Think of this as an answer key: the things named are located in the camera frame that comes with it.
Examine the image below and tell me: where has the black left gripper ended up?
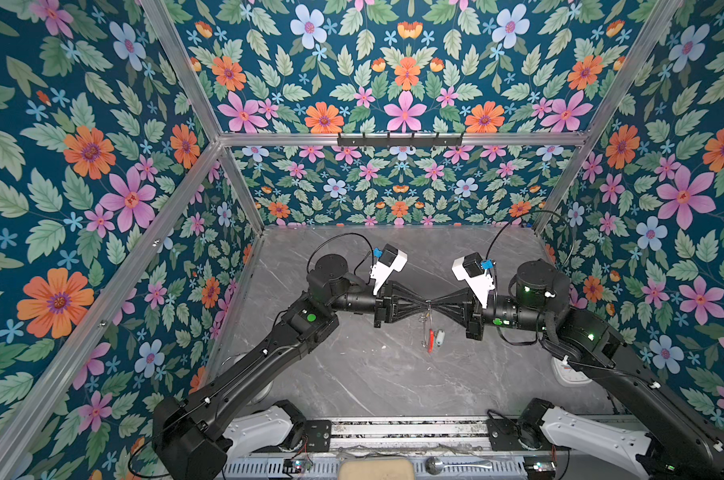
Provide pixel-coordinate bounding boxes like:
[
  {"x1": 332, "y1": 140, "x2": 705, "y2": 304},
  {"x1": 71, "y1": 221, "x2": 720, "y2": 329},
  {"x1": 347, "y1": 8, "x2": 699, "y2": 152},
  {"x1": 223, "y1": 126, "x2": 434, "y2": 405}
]
[{"x1": 329, "y1": 277, "x2": 432, "y2": 329}]

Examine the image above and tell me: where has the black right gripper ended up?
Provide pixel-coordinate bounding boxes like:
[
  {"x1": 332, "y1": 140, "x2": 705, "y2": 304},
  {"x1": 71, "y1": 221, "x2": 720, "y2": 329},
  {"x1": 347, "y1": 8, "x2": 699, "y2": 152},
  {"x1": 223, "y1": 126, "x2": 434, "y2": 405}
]
[{"x1": 431, "y1": 286, "x2": 552, "y2": 342}]

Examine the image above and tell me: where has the large keyring with red grip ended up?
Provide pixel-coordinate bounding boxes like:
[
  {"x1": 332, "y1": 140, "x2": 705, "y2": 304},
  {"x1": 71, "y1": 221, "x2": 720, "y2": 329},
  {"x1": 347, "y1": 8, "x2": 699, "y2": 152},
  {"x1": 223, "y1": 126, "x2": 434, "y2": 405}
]
[{"x1": 422, "y1": 304, "x2": 436, "y2": 354}]

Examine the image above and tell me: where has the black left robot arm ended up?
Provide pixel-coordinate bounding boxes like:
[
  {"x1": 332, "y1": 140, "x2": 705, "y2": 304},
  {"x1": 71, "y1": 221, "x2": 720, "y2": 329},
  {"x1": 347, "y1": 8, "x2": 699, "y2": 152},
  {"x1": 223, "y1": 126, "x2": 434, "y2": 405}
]
[{"x1": 150, "y1": 245, "x2": 424, "y2": 479}]

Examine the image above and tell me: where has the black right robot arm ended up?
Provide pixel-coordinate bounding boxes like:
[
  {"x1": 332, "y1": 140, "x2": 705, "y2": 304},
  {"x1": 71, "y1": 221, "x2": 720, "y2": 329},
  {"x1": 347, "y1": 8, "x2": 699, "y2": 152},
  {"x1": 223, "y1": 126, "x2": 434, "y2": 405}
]
[{"x1": 430, "y1": 254, "x2": 724, "y2": 479}]

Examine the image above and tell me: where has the white square timer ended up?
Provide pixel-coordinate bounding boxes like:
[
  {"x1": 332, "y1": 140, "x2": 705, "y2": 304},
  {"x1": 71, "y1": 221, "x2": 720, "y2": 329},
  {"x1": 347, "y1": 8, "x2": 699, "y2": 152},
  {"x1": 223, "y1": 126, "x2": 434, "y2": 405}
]
[{"x1": 551, "y1": 358, "x2": 593, "y2": 388}]

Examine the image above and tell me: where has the black hook rack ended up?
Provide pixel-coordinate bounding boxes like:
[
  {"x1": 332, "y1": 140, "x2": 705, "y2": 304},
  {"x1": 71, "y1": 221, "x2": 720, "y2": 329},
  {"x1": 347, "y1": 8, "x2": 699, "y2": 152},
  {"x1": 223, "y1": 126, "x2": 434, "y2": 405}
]
[{"x1": 336, "y1": 132, "x2": 464, "y2": 149}]

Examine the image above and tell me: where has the metal spoon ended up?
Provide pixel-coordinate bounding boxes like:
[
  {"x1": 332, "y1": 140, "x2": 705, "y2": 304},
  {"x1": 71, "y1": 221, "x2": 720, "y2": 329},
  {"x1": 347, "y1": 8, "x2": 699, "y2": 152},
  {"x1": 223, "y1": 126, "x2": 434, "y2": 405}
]
[{"x1": 424, "y1": 456, "x2": 495, "y2": 476}]

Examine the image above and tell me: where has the beige pad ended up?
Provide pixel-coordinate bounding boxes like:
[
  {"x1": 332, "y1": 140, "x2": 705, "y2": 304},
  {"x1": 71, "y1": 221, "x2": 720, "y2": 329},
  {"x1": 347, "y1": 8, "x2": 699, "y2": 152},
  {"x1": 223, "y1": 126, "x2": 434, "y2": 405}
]
[{"x1": 337, "y1": 457, "x2": 416, "y2": 480}]

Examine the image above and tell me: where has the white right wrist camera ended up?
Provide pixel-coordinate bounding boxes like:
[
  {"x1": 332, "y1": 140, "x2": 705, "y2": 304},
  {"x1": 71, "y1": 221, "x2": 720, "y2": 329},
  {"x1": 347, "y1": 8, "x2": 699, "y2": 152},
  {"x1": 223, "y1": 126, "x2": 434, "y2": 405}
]
[{"x1": 452, "y1": 252, "x2": 496, "y2": 309}]

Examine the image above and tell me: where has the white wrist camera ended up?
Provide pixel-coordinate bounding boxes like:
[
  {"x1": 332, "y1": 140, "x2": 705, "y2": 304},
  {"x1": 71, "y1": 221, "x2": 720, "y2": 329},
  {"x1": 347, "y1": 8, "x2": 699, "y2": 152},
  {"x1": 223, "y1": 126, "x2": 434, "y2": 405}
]
[
  {"x1": 452, "y1": 252, "x2": 496, "y2": 309},
  {"x1": 370, "y1": 244, "x2": 408, "y2": 296}
]

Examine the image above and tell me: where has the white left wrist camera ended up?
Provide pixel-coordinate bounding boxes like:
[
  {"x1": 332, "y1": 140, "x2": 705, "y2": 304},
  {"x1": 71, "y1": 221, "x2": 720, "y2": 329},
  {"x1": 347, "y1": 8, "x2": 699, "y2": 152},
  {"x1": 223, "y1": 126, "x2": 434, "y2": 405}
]
[{"x1": 370, "y1": 244, "x2": 408, "y2": 296}]

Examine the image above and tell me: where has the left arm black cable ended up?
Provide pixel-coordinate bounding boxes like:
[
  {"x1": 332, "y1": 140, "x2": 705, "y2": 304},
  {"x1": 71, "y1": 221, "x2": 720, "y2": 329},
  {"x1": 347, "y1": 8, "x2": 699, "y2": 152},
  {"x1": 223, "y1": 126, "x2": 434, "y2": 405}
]
[{"x1": 306, "y1": 232, "x2": 376, "y2": 277}]

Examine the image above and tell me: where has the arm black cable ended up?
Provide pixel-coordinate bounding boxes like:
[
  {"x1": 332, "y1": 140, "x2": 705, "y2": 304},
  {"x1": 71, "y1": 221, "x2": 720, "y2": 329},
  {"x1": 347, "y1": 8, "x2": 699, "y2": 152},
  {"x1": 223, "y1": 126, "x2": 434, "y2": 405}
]
[
  {"x1": 484, "y1": 209, "x2": 576, "y2": 268},
  {"x1": 306, "y1": 232, "x2": 376, "y2": 277}
]

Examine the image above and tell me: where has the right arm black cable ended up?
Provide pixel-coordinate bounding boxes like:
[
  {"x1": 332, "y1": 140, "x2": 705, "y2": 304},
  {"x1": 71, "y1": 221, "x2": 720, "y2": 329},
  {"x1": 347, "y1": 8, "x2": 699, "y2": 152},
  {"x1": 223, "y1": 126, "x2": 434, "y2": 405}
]
[{"x1": 484, "y1": 209, "x2": 576, "y2": 268}]

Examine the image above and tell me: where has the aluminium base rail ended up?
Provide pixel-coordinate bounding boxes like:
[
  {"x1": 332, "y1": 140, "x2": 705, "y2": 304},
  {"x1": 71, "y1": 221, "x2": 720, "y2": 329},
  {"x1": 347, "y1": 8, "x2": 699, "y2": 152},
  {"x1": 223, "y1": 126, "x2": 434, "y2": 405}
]
[{"x1": 217, "y1": 415, "x2": 639, "y2": 457}]

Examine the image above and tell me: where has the aluminium frame corner post right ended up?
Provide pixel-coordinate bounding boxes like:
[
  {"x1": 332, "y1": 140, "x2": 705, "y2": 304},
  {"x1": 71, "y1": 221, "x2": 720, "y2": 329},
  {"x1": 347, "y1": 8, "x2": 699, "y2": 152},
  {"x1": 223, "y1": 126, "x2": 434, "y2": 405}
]
[{"x1": 546, "y1": 0, "x2": 684, "y2": 211}]

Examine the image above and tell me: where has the aluminium frame corner post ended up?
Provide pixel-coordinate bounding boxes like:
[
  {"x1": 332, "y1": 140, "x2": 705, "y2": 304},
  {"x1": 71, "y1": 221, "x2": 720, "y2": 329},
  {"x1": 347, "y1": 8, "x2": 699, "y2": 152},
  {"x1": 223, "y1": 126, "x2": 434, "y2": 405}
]
[
  {"x1": 546, "y1": 0, "x2": 684, "y2": 211},
  {"x1": 142, "y1": 0, "x2": 265, "y2": 238}
]

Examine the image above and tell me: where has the aluminium frame horizontal bar back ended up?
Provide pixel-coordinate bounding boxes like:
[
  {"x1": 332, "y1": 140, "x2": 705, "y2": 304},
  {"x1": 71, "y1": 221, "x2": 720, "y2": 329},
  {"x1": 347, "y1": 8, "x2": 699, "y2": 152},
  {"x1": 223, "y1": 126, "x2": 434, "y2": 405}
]
[{"x1": 218, "y1": 132, "x2": 587, "y2": 148}]

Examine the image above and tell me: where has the aluminium frame bar left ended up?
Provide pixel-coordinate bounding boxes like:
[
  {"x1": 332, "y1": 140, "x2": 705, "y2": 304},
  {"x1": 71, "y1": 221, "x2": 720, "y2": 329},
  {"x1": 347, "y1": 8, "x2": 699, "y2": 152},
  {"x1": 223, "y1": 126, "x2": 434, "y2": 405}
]
[{"x1": 0, "y1": 141, "x2": 223, "y2": 479}]

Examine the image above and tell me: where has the aluminium frame corner post left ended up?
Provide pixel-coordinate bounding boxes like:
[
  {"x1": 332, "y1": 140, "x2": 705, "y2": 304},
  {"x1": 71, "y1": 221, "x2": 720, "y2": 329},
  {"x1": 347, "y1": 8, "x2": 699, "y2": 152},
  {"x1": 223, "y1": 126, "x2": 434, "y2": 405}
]
[{"x1": 142, "y1": 0, "x2": 265, "y2": 238}]

